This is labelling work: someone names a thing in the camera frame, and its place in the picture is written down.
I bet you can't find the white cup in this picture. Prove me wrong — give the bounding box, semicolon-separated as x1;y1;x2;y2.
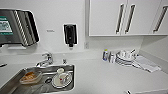
56;67;68;85

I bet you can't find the chrome sink faucet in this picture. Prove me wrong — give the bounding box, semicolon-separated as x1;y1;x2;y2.
35;51;55;69

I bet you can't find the bowl with orange food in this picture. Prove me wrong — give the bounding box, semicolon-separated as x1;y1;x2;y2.
18;70;43;85

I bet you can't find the stack of white plates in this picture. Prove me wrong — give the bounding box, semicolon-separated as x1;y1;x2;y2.
115;49;137;66

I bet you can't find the small chrome sink knob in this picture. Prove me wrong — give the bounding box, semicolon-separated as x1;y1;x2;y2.
61;58;68;65

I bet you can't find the white wall outlet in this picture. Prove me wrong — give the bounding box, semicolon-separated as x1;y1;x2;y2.
84;41;90;50

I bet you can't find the small wall label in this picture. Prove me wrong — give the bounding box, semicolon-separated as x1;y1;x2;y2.
46;29;55;33

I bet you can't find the steel paper towel dispenser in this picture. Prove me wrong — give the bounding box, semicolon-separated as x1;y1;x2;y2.
0;8;40;48

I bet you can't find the steel sink basin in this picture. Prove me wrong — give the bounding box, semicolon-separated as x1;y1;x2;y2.
0;64;76;94

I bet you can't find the blue white dish soap bottle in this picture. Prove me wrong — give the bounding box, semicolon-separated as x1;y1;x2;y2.
102;48;110;62

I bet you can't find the black wall soap dispenser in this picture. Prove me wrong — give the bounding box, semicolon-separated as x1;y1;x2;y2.
63;23;78;49

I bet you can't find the three-door white wall cabinet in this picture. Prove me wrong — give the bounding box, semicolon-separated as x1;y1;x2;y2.
88;0;168;37

